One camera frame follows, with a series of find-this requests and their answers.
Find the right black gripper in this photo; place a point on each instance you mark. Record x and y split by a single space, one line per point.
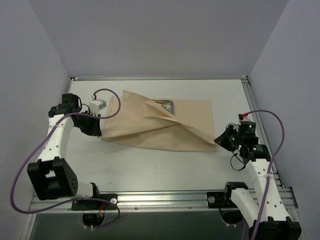
225 138

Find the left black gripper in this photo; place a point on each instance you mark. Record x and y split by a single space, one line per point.
93 125

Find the beige surgical wrap cloth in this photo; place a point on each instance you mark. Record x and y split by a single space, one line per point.
143 123

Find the metal instrument tray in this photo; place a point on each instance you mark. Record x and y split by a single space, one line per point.
166 104

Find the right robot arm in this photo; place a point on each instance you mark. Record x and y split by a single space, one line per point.
266 216

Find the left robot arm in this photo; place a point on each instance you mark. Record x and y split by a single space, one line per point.
51 176

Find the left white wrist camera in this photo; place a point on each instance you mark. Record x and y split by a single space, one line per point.
96 105

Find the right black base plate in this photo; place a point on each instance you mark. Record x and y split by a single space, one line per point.
217 199

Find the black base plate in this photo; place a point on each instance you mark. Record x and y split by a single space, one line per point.
217 199
105 201

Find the aluminium right side rail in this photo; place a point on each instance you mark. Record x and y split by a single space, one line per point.
256 116

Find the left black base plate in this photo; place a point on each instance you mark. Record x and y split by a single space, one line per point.
105 201

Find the aluminium front rail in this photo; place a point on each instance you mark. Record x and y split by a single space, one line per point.
154 201

